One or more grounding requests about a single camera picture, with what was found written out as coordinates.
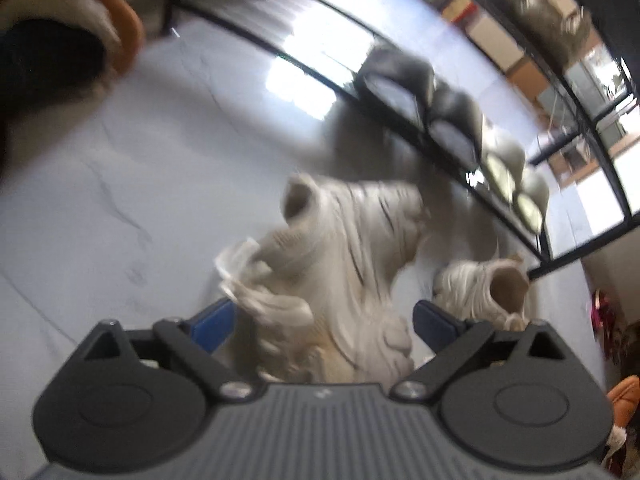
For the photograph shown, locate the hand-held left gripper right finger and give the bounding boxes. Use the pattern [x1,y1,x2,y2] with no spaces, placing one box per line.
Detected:
[390,301,568,401]

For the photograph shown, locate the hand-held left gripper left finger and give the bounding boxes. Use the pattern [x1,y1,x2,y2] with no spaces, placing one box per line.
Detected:
[82,299,253,402]

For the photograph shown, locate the white knit sneaker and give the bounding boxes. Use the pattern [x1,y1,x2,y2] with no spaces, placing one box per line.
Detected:
[431,255,534,333]
[215,172,432,386]

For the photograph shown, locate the black metal shoe rack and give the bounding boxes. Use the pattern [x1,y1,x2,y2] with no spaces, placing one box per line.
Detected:
[162,0,640,282]

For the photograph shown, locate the beige rubber slipper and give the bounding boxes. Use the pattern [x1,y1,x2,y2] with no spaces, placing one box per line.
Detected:
[479,125,527,202]
[512,169,552,234]

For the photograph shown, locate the red cloth item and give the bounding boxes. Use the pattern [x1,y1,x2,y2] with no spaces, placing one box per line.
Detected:
[589,289,622,362]

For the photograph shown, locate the black rubber slipper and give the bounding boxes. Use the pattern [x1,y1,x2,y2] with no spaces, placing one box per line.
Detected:
[356,47,437,127]
[426,87,487,169]

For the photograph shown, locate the large cardboard box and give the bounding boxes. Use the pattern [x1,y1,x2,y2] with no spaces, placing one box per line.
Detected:
[469,14,532,72]

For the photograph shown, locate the red box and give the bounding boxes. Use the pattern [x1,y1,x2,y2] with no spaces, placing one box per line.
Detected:
[441,0,477,22]

